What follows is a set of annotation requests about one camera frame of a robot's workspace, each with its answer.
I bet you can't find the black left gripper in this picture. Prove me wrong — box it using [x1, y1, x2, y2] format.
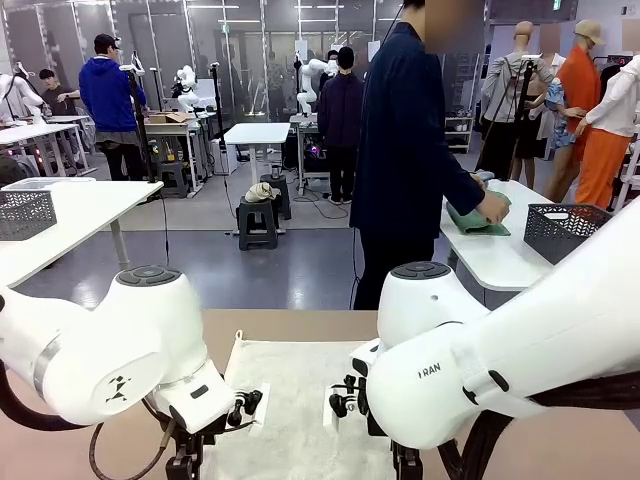
[165, 433, 205, 480]

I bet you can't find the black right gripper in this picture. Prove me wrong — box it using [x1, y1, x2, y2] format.
[391, 442, 424, 480]

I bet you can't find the white terry towel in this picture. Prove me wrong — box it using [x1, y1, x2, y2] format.
[202, 328, 397, 480]

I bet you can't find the green towel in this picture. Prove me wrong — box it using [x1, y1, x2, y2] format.
[445, 188, 513, 238]

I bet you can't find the person's right forearm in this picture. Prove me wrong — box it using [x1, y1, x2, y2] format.
[442, 164, 487, 214]

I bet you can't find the grey mesh basket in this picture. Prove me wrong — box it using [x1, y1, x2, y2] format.
[523, 203, 614, 266]
[0, 189, 58, 242]

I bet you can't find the person's right hand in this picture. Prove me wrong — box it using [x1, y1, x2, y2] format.
[476, 192, 510, 225]

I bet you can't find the dark grey plastic stool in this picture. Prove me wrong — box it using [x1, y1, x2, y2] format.
[236, 196, 280, 252]
[259, 172, 293, 221]

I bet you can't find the beige cloth bundle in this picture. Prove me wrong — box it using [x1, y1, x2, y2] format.
[248, 182, 283, 204]

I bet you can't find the grey step stool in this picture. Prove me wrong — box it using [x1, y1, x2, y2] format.
[156, 160, 190, 199]

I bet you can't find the computer tower with lights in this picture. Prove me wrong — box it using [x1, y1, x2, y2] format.
[299, 137, 332, 174]

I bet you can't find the white shoe shelf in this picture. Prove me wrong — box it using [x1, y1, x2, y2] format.
[443, 115, 474, 154]

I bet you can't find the white workbench desk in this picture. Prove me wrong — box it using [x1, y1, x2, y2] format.
[142, 115, 214, 195]

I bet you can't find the person in navy jacket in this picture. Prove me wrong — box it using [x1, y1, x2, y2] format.
[348, 0, 512, 311]

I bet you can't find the white standing desk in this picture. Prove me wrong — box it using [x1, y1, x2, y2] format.
[223, 122, 292, 236]

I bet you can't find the open cardboard box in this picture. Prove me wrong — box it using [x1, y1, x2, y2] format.
[144, 112, 195, 126]

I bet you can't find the black pole stand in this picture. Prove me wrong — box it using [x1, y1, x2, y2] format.
[208, 62, 227, 177]

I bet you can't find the person in black clothes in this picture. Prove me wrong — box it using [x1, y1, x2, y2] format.
[318, 46, 366, 205]

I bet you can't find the white background table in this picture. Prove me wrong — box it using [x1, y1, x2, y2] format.
[0, 122, 92, 177]

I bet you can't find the man in blue hoodie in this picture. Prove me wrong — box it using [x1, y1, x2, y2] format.
[78, 33, 148, 182]

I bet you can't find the seated man in black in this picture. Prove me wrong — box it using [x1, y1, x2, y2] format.
[38, 68, 81, 119]

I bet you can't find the mannequin in grey shirt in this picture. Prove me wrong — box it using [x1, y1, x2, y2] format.
[481, 20, 557, 191]

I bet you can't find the mannequin in orange jacket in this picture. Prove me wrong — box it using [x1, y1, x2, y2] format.
[554, 18, 604, 161]

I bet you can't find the mannequin in white shirt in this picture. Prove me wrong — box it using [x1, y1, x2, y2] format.
[574, 49, 640, 211]

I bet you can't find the thin left gripper cable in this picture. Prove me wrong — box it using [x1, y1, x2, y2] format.
[88, 394, 177, 480]

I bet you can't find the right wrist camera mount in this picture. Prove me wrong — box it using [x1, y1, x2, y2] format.
[323, 373, 370, 432]

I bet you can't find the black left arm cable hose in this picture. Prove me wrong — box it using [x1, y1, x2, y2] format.
[0, 359, 94, 432]

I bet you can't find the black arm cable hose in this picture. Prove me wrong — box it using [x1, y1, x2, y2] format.
[437, 369, 640, 480]
[0, 359, 94, 432]

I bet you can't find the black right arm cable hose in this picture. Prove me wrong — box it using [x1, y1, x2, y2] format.
[437, 369, 640, 480]

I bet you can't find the black camera tripod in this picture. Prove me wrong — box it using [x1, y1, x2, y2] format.
[119, 49, 157, 184]
[474, 53, 545, 182]

